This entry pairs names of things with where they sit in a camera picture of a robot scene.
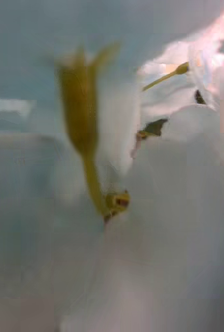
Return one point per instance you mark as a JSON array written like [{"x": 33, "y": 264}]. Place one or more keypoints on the pale blue flower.
[{"x": 122, "y": 259}]

